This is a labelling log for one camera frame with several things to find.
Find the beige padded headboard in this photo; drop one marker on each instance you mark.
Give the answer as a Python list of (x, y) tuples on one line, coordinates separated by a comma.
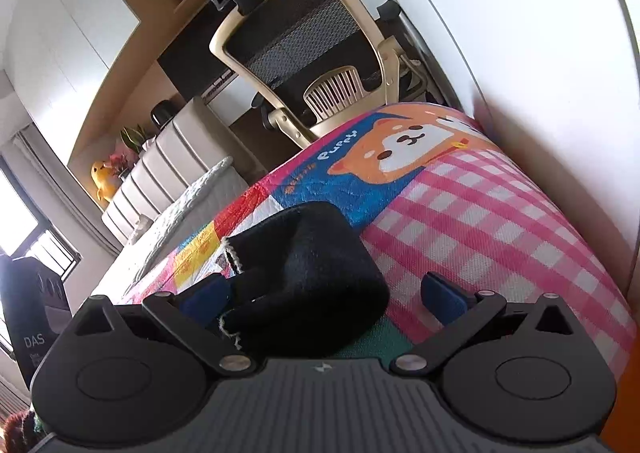
[(165, 163)]

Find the white quilted bed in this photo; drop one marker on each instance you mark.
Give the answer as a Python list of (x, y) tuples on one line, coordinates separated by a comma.
[(165, 228)]

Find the orange object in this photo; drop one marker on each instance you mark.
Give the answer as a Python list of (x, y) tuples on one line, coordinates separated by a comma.
[(622, 430)]

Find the white desk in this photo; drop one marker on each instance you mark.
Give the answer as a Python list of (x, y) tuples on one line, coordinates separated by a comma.
[(235, 105)]

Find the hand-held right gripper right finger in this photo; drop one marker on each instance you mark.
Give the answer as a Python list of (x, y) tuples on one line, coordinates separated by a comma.
[(442, 300)]

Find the yellow plush duck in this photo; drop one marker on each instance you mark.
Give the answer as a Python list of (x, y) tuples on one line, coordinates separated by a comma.
[(102, 180)]

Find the black knit garment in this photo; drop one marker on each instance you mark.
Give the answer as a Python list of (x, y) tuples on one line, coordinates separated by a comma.
[(320, 273)]

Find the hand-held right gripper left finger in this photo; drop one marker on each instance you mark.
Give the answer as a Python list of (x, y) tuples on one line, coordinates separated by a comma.
[(207, 302)]

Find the grey curtain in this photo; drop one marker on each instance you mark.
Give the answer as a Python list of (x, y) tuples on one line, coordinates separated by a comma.
[(55, 178)]

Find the green potted plant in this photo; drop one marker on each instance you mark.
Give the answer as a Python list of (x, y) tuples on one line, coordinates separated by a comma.
[(134, 138)]

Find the colourful cartoon play mat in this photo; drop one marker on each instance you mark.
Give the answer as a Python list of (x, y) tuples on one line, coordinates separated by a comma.
[(475, 233)]

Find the beige mesh office chair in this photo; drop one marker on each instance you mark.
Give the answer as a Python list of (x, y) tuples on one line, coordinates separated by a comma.
[(300, 38)]

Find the red green fuzzy cloth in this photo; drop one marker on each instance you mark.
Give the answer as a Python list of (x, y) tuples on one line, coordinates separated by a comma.
[(17, 433)]

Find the black computer monitor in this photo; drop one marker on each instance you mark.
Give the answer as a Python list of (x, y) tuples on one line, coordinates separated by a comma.
[(195, 58)]

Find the dark keyboard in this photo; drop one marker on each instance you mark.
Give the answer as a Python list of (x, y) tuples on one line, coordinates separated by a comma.
[(220, 84)]

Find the window with dark frame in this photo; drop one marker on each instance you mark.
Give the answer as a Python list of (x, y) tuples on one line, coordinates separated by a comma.
[(20, 213)]

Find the black round appliance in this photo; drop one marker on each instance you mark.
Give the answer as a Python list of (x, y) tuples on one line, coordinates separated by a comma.
[(162, 113)]

